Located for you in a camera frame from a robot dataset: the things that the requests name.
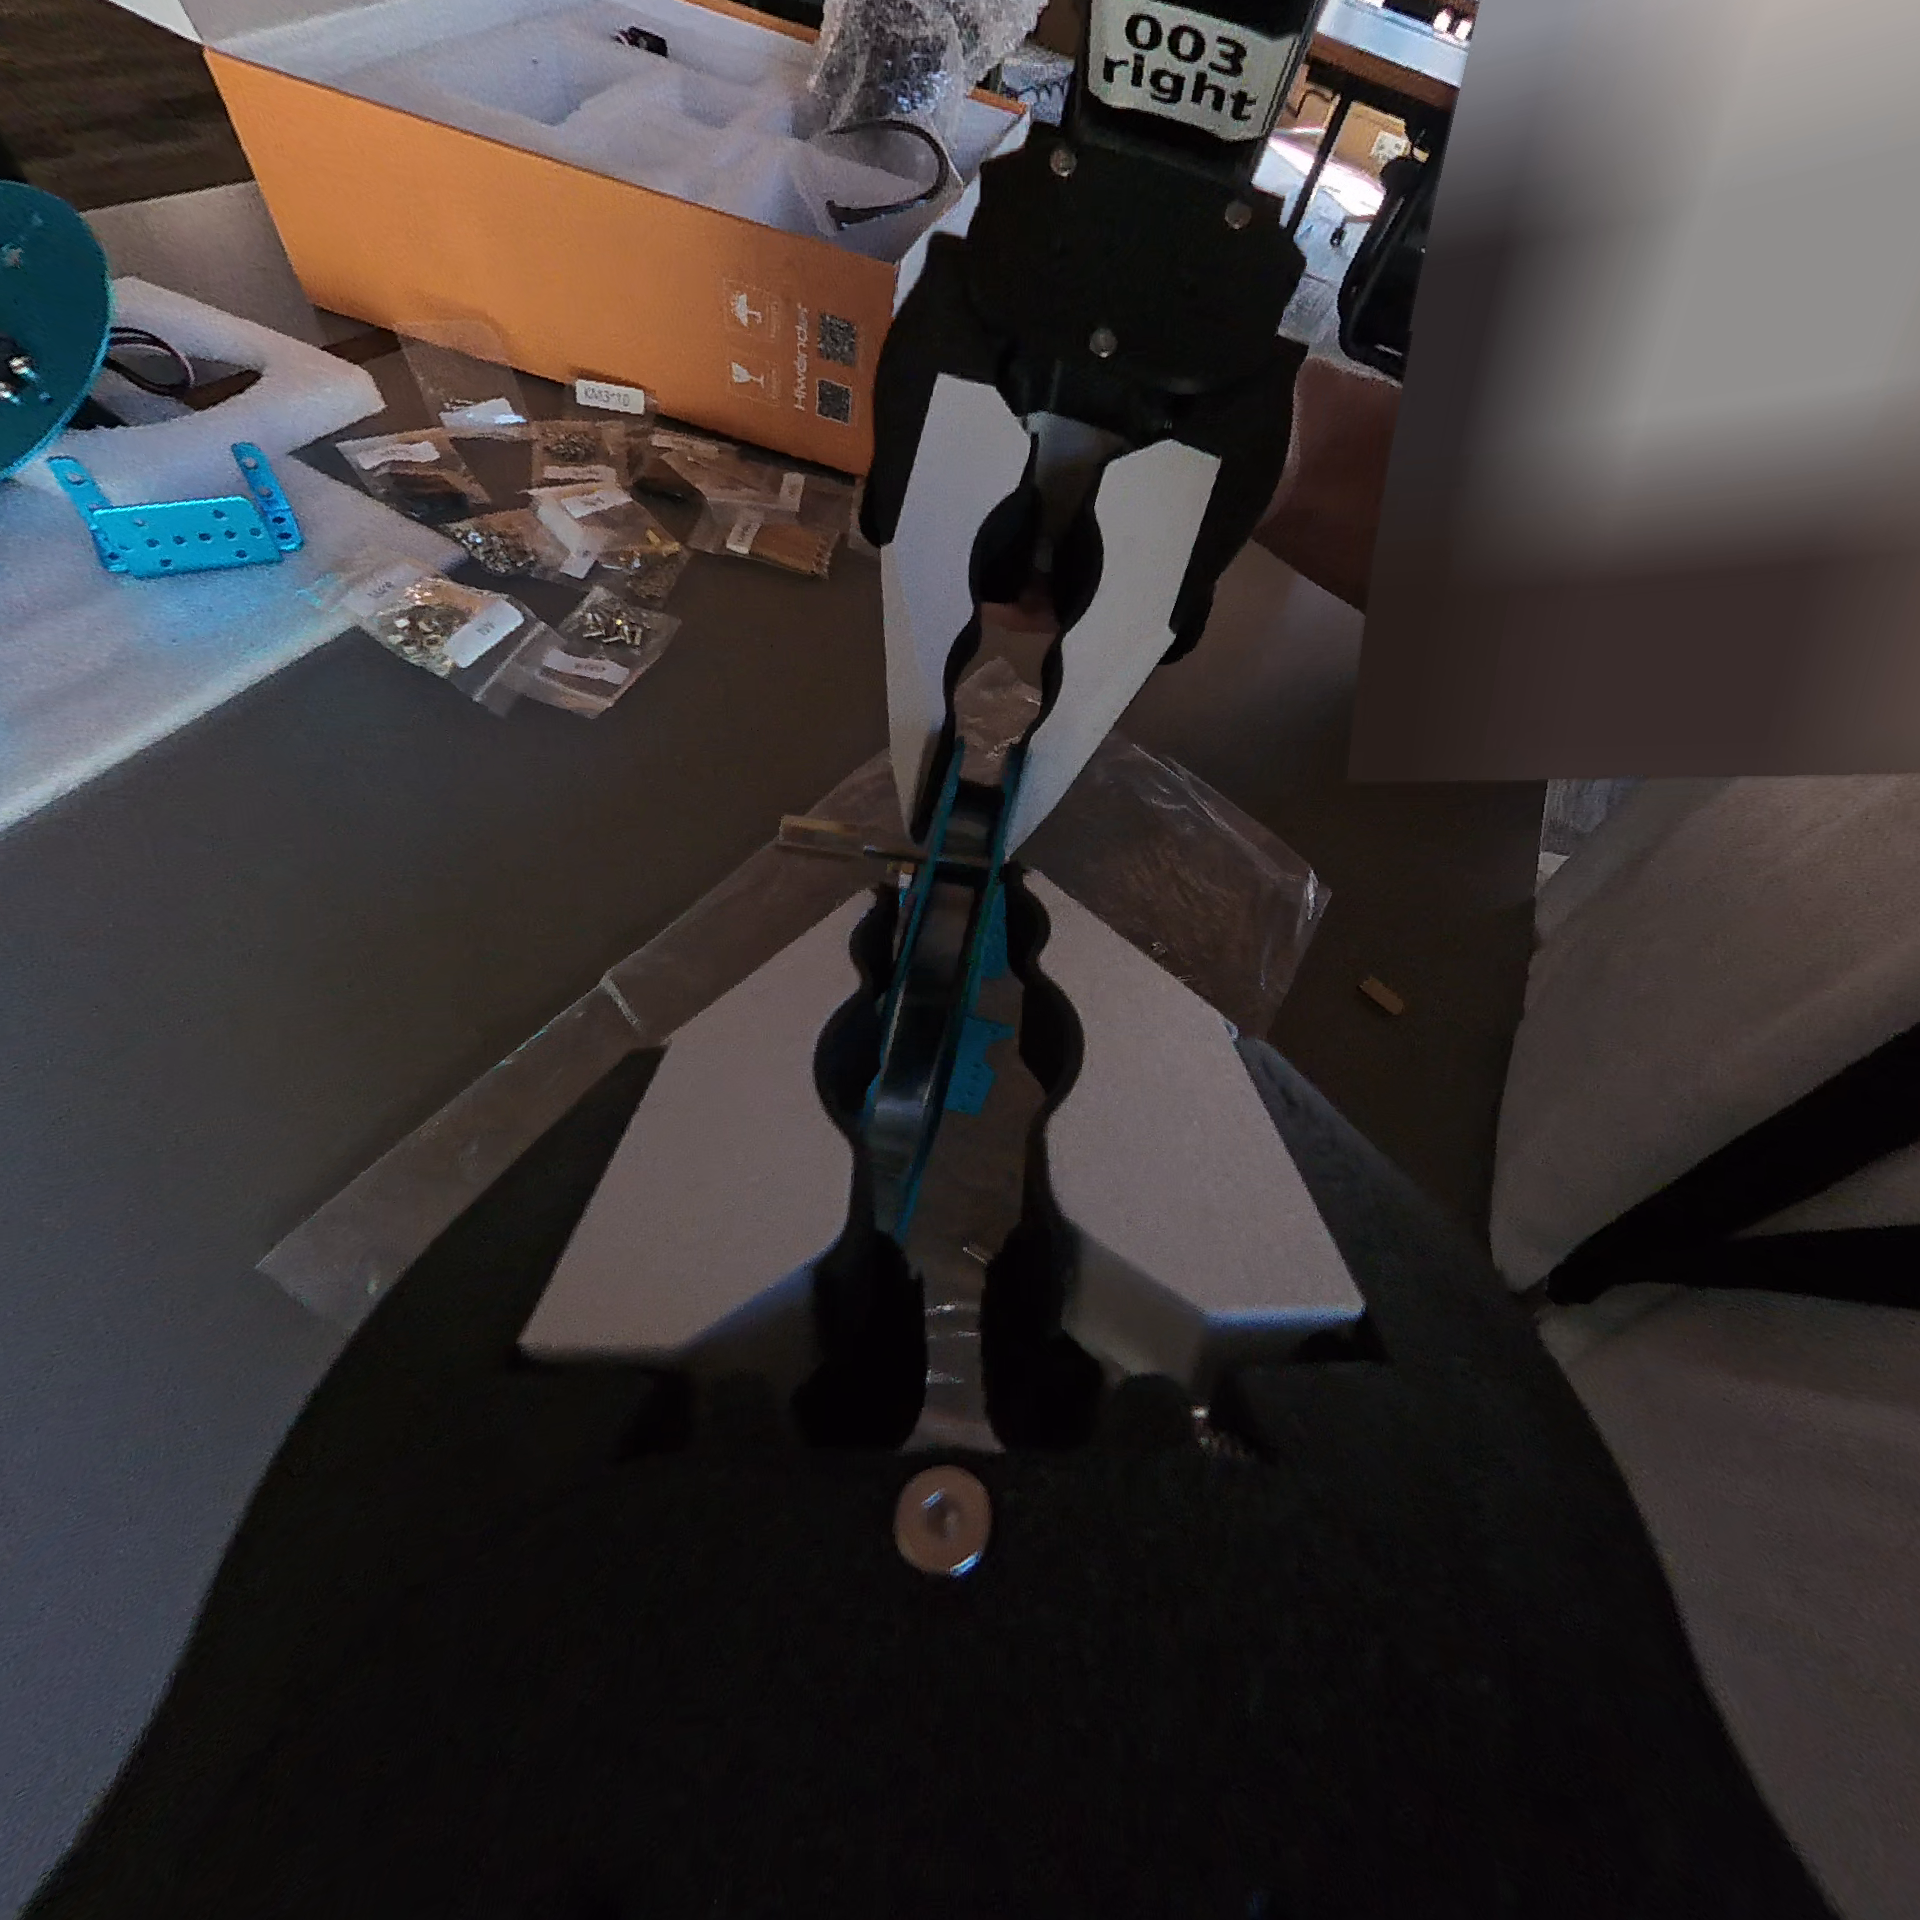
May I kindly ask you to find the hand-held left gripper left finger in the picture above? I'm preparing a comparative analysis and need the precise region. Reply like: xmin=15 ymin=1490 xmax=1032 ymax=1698
xmin=513 ymin=882 xmax=920 ymax=1353

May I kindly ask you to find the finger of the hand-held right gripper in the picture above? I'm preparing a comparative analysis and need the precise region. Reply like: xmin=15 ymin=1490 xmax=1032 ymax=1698
xmin=1017 ymin=435 xmax=1223 ymax=853
xmin=883 ymin=375 xmax=1040 ymax=845

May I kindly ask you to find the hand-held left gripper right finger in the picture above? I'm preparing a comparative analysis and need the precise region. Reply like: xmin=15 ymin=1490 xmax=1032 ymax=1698
xmin=1000 ymin=866 xmax=1368 ymax=1375

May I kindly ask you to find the blue metal disc bearing assembly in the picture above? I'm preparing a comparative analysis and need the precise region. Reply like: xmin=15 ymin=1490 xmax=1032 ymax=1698
xmin=780 ymin=731 xmax=1040 ymax=1249

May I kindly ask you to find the clear plastic bag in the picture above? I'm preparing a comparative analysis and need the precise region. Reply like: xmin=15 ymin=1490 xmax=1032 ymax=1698
xmin=256 ymin=660 xmax=1335 ymax=1322

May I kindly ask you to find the bubble wrapped part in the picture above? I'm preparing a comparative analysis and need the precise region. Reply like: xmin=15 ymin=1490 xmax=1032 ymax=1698
xmin=808 ymin=0 xmax=969 ymax=140

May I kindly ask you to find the background wooden table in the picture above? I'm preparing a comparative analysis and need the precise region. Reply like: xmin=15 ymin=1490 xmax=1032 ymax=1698
xmin=1303 ymin=0 xmax=1478 ymax=377

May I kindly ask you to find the pile of small screw bags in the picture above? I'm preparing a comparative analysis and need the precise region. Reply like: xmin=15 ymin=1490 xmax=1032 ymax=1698
xmin=334 ymin=316 xmax=872 ymax=722

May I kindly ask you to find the orange cardboard box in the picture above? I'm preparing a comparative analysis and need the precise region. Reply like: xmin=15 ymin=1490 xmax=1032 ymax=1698
xmin=201 ymin=0 xmax=1038 ymax=473

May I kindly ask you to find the group of blue metal brackets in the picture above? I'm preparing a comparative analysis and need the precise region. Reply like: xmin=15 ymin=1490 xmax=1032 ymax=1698
xmin=48 ymin=442 xmax=301 ymax=579

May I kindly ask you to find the white foam sheet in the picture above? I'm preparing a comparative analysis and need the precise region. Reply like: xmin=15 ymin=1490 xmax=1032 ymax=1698
xmin=0 ymin=268 xmax=471 ymax=835

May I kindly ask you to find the blue disc with servo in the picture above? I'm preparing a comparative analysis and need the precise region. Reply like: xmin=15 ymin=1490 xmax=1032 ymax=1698
xmin=0 ymin=180 xmax=119 ymax=485

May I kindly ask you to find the black cable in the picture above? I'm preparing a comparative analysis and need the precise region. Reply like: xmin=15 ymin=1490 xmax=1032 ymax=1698
xmin=823 ymin=124 xmax=965 ymax=231

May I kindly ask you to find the black strap harness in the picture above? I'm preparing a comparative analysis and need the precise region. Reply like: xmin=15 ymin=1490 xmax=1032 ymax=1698
xmin=1544 ymin=1035 xmax=1920 ymax=1308

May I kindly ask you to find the servo wire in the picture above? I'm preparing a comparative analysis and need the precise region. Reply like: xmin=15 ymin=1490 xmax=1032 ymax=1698
xmin=76 ymin=323 xmax=265 ymax=437

